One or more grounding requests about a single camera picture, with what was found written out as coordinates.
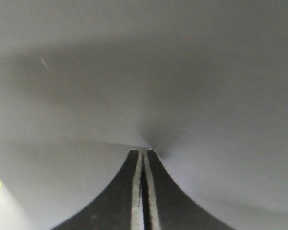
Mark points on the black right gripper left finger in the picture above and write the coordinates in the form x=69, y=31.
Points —
x=112, y=208

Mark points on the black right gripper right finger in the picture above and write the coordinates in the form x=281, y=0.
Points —
x=168, y=207

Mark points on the fridge door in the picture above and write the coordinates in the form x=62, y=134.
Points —
x=204, y=82

